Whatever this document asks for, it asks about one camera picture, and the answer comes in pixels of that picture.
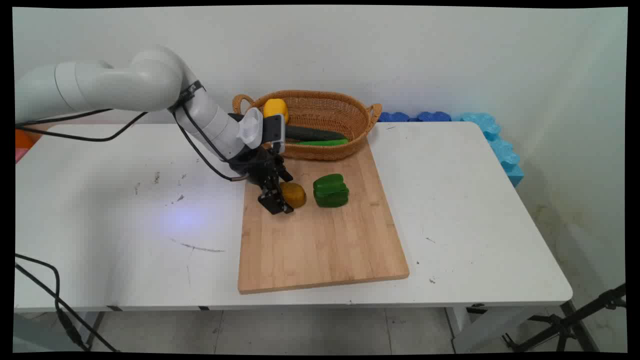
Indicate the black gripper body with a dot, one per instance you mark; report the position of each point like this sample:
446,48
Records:
255,165

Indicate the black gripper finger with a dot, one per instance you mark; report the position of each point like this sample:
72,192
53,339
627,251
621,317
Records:
271,197
286,178

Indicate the dark green cucumber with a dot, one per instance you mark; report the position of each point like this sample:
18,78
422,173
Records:
315,133

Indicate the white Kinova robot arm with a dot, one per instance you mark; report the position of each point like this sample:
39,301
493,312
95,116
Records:
125,82

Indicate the brown potato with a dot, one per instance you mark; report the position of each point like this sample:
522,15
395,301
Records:
295,195

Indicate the green bell pepper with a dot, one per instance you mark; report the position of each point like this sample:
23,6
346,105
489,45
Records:
331,191

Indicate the light green chili pepper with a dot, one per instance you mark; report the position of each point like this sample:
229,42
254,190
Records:
325,142

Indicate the yellow bell pepper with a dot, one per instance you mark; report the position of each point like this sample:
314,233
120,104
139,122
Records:
276,109

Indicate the wooden cutting board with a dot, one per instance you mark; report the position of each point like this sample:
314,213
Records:
320,240

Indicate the woven wicker basket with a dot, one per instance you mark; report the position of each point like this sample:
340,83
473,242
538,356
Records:
325,107

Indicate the orange foam block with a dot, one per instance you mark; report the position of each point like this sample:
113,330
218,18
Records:
24,139

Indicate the white table leg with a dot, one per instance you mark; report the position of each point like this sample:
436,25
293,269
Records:
480,330

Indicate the black tripod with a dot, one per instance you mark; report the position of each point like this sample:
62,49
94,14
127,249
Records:
570,322

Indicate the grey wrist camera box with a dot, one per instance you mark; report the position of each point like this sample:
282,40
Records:
274,132

